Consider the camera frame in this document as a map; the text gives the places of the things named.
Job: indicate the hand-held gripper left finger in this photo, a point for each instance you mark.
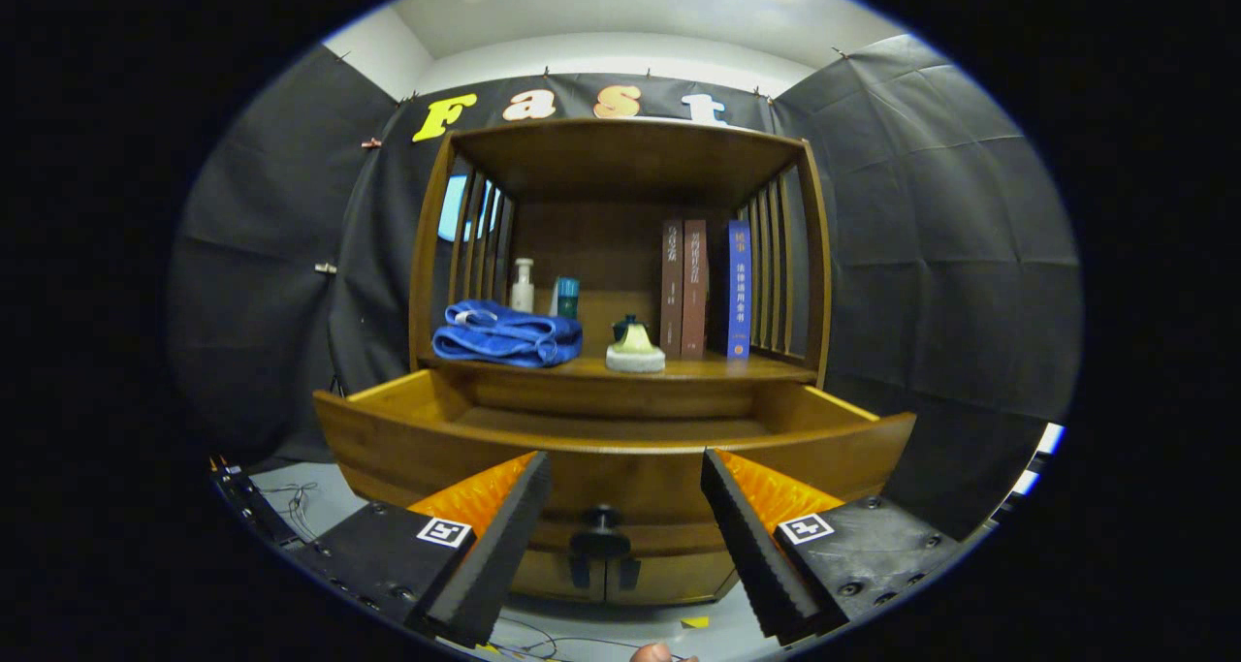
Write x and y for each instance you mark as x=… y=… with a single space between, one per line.
x=499 y=546

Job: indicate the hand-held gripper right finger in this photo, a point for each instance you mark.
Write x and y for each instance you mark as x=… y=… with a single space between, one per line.
x=748 y=546

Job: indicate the wooden drawer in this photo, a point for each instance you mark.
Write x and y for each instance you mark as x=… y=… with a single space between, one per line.
x=630 y=478

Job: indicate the pale green soap with dish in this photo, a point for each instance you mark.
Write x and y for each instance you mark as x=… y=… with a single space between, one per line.
x=635 y=357

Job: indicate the wooden cabinet door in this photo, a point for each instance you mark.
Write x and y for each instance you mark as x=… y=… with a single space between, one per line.
x=679 y=577
x=543 y=575

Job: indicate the wooden countertop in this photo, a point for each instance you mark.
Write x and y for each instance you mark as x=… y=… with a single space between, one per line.
x=708 y=366

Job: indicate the wooden cabinet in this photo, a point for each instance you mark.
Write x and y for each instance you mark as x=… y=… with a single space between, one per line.
x=601 y=226

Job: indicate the blue folded towel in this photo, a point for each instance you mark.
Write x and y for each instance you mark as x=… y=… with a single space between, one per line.
x=504 y=337

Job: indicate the dark blue lidded teacup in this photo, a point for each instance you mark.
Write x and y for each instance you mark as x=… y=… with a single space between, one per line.
x=625 y=330

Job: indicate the white pump bottle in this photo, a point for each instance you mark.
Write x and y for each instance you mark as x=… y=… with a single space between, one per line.
x=523 y=294

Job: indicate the black power strip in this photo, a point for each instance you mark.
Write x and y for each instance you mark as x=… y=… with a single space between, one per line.
x=247 y=502

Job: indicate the blue book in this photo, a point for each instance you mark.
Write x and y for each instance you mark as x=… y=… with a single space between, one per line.
x=739 y=284

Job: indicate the reddish brown book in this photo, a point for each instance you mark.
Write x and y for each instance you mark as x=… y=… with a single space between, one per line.
x=694 y=284

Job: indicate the dark brown book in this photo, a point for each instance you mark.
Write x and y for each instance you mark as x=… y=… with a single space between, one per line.
x=672 y=284

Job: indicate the black backdrop cloth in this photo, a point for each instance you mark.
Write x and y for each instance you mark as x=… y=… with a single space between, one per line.
x=921 y=236

